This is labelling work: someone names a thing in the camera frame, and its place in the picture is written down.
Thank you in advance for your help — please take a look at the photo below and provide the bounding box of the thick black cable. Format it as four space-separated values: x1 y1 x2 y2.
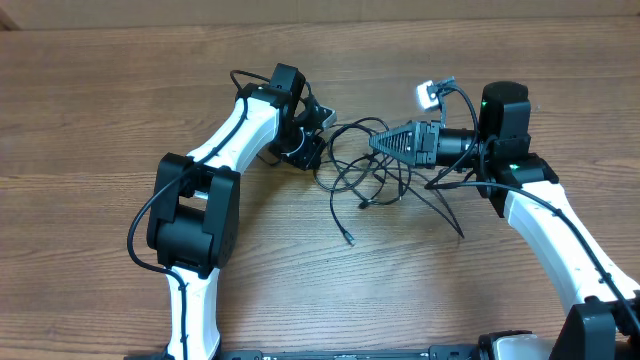
312 117 414 210

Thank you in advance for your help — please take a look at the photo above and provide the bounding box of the thin black cable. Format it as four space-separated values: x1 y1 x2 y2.
339 159 466 240

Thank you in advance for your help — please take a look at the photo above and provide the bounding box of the braided cable grey connector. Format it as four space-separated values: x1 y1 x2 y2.
329 192 355 246

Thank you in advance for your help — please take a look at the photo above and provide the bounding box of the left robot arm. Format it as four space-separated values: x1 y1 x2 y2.
142 63 336 359

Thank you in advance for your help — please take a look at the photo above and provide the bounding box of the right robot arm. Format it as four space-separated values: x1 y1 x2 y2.
369 81 639 359

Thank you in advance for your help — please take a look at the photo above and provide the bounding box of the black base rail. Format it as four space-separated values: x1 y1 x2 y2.
124 343 489 360

